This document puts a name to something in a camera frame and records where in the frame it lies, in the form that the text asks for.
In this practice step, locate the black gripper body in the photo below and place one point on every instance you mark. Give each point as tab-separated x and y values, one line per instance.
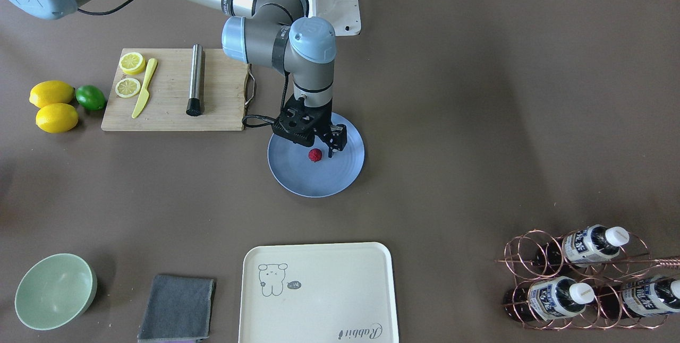
337	136

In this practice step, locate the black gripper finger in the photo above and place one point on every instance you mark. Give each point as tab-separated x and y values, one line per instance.
336	138

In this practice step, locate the red strawberry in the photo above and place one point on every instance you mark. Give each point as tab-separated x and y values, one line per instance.
315	155

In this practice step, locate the blue plate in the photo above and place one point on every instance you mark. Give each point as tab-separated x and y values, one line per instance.
292	168

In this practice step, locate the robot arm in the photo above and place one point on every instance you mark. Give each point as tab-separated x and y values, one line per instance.
280	34

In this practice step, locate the wooden cutting board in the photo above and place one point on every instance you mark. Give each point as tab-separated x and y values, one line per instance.
222	95

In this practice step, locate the steel muddler black tip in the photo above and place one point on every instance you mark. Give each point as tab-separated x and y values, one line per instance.
194	107

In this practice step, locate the cream rabbit tray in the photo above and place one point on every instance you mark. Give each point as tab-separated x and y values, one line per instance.
337	292

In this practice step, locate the yellow plastic knife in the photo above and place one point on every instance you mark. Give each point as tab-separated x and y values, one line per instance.
144	93

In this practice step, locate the lower lemon slice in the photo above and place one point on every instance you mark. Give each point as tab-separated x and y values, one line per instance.
127	88

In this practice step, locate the lemon slice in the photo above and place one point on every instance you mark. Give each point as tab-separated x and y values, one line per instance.
127	88
132	63

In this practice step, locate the upper lemon slice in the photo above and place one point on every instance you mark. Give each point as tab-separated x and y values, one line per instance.
132	63

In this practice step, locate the green lime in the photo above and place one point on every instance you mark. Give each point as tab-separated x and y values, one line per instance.
90	97

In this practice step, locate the grey folded cloth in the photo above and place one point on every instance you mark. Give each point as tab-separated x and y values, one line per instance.
178	309

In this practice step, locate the lower whole lemon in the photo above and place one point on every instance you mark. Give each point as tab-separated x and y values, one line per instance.
57	118

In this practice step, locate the whole lemon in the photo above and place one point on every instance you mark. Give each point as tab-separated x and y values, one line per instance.
57	118
51	92

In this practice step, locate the upper whole lemon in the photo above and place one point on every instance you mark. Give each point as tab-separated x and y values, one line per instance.
51	92

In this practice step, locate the lower drink bottle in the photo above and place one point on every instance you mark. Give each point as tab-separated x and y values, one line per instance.
657	295
547	300

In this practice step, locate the top dark drink bottle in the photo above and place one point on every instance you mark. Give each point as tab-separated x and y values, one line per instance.
592	245

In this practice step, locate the green bowl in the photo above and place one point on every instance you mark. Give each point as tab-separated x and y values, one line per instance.
55	291

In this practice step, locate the copper wire bottle rack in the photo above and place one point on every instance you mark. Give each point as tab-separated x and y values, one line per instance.
526	258

